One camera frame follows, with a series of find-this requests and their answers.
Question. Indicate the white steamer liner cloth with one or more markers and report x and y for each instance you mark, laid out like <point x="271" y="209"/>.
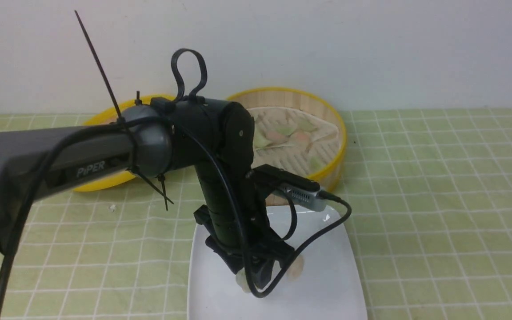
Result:
<point x="277" y="124"/>

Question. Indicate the white dumpling left on plate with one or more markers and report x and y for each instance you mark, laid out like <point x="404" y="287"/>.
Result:
<point x="241" y="280"/>

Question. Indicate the yellow-rimmed bamboo steamer lid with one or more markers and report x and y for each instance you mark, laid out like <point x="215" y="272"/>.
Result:
<point x="104" y="117"/>

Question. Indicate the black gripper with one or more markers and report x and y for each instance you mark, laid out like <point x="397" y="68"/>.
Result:
<point x="268" y="256"/>

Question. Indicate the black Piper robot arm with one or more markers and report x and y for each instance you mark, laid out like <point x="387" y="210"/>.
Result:
<point x="213" y="136"/>

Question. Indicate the green dumpling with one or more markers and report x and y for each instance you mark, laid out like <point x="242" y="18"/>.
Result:
<point x="315" y="164"/>
<point x="260" y="140"/>
<point x="305" y="125"/>

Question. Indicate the green dumpling front right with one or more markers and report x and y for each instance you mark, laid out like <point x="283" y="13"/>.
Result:
<point x="315" y="164"/>

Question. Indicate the green checkered tablecloth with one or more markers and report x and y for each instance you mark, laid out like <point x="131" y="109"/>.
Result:
<point x="431" y="229"/>

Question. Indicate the white dumpling on plate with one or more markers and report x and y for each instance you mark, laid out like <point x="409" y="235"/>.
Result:
<point x="295" y="269"/>
<point x="241" y="280"/>

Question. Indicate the green dumpling centre front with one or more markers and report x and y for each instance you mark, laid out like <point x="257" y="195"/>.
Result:
<point x="260" y="140"/>

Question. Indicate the green dumpling back right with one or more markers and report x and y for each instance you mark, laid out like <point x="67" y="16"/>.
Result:
<point x="305" y="125"/>

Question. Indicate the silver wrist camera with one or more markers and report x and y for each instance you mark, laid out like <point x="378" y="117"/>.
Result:
<point x="300" y="191"/>

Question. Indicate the yellow-rimmed bamboo steamer basket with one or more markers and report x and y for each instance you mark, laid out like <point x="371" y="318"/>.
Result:
<point x="329" y="177"/>

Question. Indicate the white square plate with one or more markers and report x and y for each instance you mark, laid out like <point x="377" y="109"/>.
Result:
<point x="329" y="287"/>

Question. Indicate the white dumpling right on plate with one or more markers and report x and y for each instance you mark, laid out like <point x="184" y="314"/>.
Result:
<point x="295" y="269"/>

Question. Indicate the pink dumpling in steamer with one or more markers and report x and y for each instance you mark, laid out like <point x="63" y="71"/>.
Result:
<point x="300" y="139"/>

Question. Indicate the black cable tie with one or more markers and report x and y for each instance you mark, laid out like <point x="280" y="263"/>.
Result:
<point x="118" y="116"/>

